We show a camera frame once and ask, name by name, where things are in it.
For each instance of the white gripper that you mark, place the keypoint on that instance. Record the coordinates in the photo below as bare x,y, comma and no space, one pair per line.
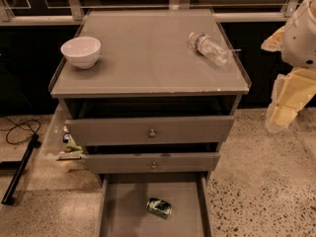
301,41

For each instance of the green soda can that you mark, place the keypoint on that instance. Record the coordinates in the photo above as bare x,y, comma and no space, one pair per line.
159,207

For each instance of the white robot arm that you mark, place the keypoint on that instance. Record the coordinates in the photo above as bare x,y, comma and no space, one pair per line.
296,42

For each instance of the grey top drawer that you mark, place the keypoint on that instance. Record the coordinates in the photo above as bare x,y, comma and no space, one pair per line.
139,131

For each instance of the grey drawer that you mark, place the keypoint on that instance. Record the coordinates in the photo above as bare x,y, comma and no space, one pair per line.
151,162
125,196
139,131

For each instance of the grey drawer cabinet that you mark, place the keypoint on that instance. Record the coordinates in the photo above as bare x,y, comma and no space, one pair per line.
147,69

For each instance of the grey middle drawer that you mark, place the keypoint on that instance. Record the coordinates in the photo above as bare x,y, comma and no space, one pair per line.
151,162

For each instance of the grey bottom drawer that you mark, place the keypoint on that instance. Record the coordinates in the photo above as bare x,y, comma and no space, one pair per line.
125,196

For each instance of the clear plastic water bottle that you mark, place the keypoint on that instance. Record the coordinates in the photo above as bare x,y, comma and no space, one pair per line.
206,46

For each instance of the white ceramic bowl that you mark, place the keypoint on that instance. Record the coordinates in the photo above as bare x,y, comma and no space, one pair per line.
82,52

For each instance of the black metal stand leg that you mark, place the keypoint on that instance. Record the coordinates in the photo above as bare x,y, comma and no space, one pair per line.
8,197

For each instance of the metal railing frame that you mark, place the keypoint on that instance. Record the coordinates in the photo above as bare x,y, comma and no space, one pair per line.
73,12

